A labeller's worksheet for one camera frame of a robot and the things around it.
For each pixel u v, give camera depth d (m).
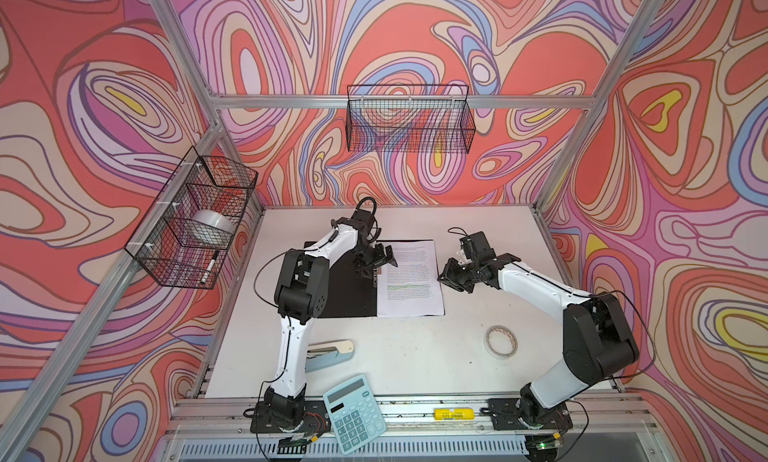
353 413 0.72
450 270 0.80
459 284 0.79
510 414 0.73
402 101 0.88
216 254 0.75
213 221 0.74
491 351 0.83
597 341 0.45
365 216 0.86
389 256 0.90
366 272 0.98
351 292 0.93
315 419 0.72
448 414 0.73
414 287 0.96
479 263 0.70
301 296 0.58
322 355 0.81
